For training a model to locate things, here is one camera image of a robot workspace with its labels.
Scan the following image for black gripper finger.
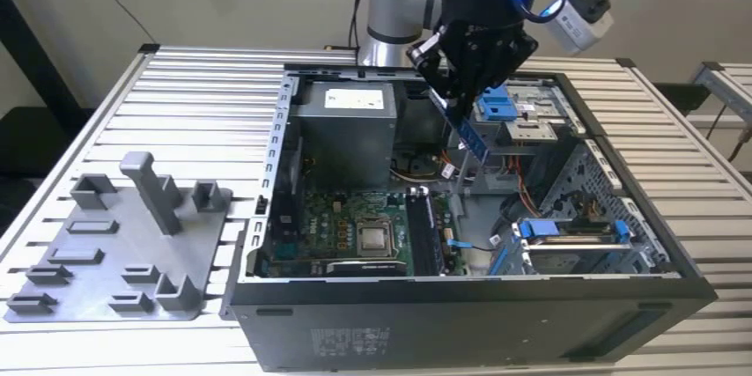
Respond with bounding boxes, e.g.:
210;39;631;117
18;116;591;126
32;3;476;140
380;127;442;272
460;35;540;105
408;32;459;99

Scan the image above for blue disk carrier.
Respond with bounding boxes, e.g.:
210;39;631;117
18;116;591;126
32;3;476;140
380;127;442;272
476;87;519;122

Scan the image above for metal drive cage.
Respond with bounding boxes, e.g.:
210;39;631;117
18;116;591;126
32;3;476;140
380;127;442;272
450;78;580;195

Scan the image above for gray power supply unit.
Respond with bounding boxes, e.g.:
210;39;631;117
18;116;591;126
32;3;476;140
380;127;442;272
291;80;399;188

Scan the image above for black cooler fan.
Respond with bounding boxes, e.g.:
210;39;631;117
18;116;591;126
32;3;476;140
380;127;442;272
391;151;443;183

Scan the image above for black box beside table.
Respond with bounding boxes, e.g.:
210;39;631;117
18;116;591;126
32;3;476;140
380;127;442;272
651;82;712;114

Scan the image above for metal side table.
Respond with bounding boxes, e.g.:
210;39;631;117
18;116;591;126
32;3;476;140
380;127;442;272
684;61;752;161

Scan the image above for green motherboard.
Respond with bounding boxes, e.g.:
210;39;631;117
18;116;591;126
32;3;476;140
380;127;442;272
262;186;471;278

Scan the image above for hard disk in blue carrier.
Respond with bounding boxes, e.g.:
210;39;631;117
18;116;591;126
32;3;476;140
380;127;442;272
490;217;654;276

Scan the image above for silver CPU in socket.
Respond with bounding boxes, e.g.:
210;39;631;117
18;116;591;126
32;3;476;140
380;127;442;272
351;215;399;259

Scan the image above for black graphics card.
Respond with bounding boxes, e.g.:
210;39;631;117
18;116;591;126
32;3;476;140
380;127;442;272
326;259;408;278

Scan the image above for black open PC case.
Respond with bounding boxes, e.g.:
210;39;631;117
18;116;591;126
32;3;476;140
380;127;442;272
220;62;719;372

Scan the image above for gray plastic parts rack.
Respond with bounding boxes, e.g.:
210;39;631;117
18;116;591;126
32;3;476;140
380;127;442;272
2;151;236;324

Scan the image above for thick black cable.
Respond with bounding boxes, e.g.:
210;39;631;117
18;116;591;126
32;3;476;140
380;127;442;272
348;0;378;49

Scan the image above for orange wires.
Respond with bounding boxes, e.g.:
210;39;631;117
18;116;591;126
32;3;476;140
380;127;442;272
510;154;538;215

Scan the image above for dark furniture frame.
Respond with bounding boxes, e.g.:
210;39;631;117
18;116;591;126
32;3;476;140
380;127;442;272
0;0;99;236

